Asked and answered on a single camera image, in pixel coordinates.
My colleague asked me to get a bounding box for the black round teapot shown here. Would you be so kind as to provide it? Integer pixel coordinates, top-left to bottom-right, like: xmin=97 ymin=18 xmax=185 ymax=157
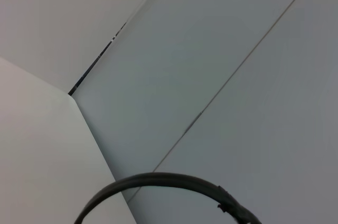
xmin=73 ymin=172 xmax=264 ymax=224

